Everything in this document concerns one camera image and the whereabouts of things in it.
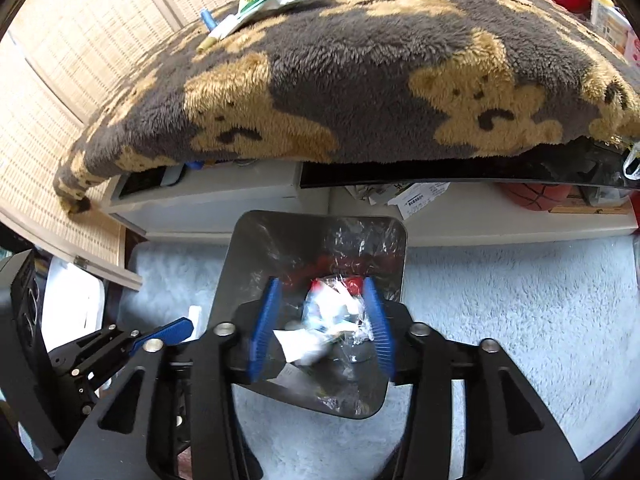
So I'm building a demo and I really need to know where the orange basketball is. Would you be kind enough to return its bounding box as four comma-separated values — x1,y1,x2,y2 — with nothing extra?
497,182,573,211

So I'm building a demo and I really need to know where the woven folding screen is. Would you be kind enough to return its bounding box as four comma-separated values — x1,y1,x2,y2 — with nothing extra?
0,0,241,291

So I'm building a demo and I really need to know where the white labelled box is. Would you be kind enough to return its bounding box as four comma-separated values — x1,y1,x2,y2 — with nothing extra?
387,182,451,218

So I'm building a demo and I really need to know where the white fluffy rug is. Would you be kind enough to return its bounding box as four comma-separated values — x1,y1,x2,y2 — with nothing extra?
120,235,640,480

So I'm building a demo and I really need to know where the red can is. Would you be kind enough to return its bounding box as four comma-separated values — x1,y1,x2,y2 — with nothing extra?
310,255,365,297

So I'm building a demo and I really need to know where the bear print blanket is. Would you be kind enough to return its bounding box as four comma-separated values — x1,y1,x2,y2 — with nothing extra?
54,0,640,213

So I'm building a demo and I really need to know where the white cord loop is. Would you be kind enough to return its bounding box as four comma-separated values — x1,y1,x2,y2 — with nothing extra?
624,142,640,181

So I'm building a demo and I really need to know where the clear plastic wrapper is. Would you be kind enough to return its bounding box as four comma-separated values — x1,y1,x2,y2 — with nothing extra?
272,280,373,366

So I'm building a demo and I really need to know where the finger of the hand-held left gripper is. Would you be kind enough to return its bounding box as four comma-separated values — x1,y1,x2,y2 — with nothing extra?
47,317,195,411

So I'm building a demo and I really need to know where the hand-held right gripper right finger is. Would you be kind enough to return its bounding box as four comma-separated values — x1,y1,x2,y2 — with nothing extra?
361,275,587,480

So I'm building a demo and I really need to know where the white bottle beige label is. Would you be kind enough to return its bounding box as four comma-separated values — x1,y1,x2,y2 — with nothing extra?
590,0,631,56

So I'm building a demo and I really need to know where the white plastic object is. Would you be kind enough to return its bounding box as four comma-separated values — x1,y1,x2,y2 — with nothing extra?
47,260,107,356

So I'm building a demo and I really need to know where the pale green tube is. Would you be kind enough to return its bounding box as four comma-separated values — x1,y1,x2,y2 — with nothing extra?
196,12,243,54

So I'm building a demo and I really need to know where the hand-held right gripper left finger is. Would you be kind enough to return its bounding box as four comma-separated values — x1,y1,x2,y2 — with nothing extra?
55,275,283,480

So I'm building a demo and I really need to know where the black trash bin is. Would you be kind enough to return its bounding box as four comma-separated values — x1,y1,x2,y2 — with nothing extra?
202,210,408,420

